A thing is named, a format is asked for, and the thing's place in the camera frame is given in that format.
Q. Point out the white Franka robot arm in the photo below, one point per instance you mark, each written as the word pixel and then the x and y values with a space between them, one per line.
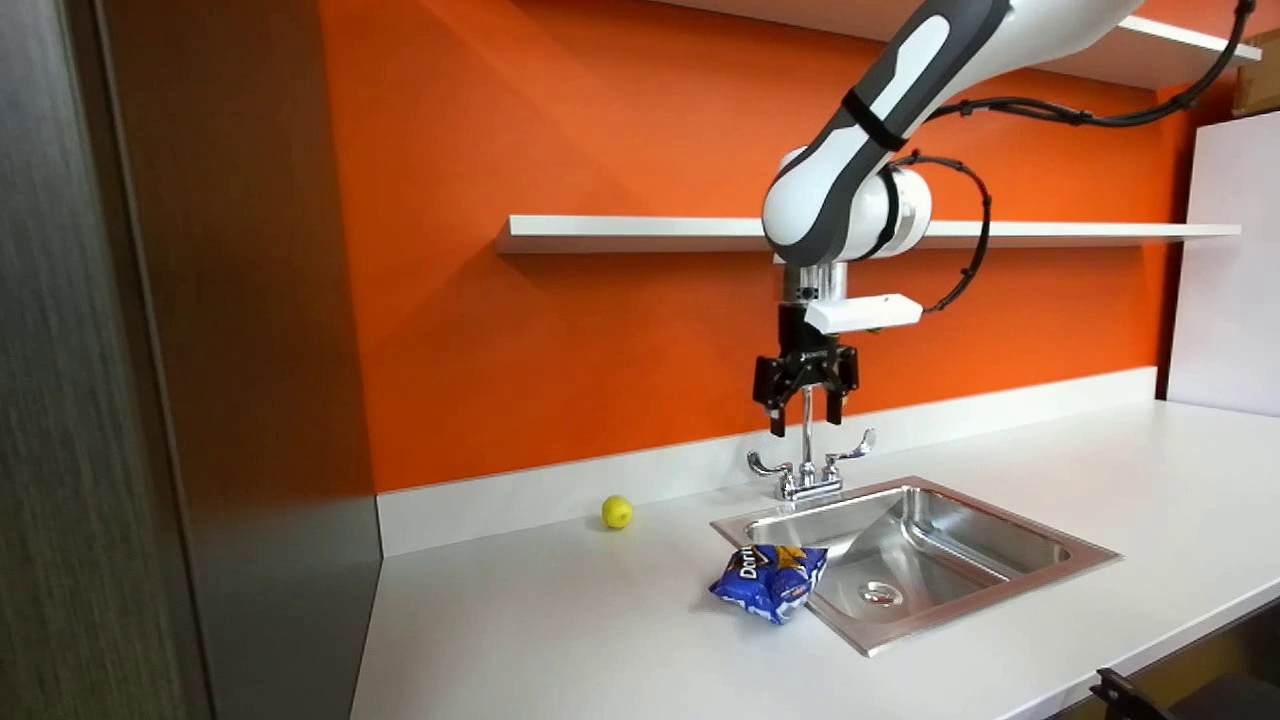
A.
pixel 826 202

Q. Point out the white tall cabinet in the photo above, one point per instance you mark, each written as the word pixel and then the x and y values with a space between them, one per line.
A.
pixel 1233 267

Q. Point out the round sink drain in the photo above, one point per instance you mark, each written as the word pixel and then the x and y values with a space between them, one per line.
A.
pixel 883 593

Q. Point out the white wall shelf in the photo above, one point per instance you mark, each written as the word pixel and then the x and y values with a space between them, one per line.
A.
pixel 642 234

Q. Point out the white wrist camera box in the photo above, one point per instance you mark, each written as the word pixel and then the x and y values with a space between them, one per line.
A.
pixel 867 313

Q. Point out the dark cabinet panel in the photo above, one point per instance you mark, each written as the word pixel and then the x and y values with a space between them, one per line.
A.
pixel 200 402

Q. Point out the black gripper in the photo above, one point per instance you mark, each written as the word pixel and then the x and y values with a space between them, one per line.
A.
pixel 808 344

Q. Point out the yellow ball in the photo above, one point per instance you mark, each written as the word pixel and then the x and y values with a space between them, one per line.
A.
pixel 619 514

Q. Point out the chrome faucet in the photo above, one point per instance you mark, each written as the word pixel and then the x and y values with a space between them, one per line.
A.
pixel 808 461

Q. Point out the stainless steel sink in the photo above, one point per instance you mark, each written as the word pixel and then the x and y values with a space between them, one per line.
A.
pixel 985 547

